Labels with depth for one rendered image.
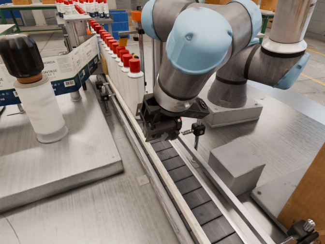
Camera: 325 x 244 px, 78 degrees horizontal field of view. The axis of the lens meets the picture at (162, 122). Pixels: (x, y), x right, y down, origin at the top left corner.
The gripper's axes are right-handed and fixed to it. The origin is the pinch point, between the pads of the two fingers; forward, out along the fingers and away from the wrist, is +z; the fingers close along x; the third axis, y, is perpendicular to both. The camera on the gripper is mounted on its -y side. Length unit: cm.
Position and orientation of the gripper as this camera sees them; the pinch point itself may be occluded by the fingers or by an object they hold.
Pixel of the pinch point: (161, 134)
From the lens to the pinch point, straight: 55.2
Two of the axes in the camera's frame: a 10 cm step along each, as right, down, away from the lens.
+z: -2.1, 4.4, 8.7
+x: 3.6, 8.6, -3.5
